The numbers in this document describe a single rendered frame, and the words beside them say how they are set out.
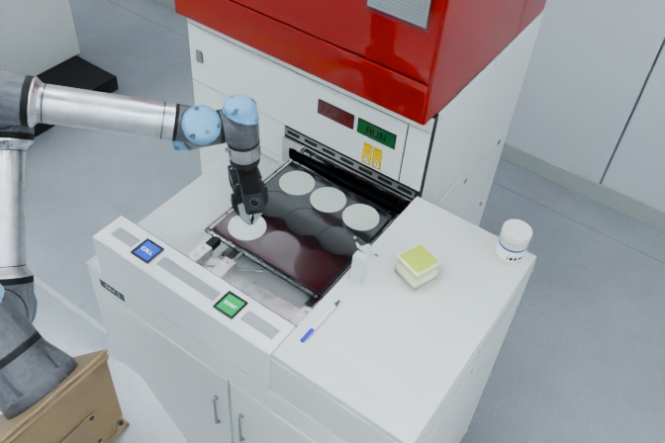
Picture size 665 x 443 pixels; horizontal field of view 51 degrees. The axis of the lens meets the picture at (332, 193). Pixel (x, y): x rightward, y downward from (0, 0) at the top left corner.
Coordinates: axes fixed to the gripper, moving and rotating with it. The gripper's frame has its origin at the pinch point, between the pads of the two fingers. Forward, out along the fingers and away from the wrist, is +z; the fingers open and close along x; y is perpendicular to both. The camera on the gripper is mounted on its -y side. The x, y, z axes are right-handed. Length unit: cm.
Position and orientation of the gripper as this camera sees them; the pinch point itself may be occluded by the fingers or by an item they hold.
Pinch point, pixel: (251, 222)
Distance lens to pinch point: 173.4
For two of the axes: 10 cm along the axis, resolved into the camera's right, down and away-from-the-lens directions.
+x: -9.5, 2.0, -2.5
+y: -3.2, -6.6, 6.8
